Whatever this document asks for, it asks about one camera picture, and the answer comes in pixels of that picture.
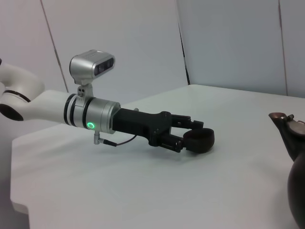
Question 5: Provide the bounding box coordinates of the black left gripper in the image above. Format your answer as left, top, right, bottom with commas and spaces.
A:
111, 108, 205, 153

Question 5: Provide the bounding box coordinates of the small black teacup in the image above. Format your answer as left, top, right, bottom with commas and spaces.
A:
182, 128, 215, 153

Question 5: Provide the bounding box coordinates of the black round teapot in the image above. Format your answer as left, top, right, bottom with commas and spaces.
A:
268, 112, 305, 229

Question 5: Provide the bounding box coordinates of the left wrist plug with cable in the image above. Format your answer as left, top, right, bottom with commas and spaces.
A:
93, 132, 138, 146

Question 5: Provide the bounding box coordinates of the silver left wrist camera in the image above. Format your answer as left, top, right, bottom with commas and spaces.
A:
69, 49, 116, 101

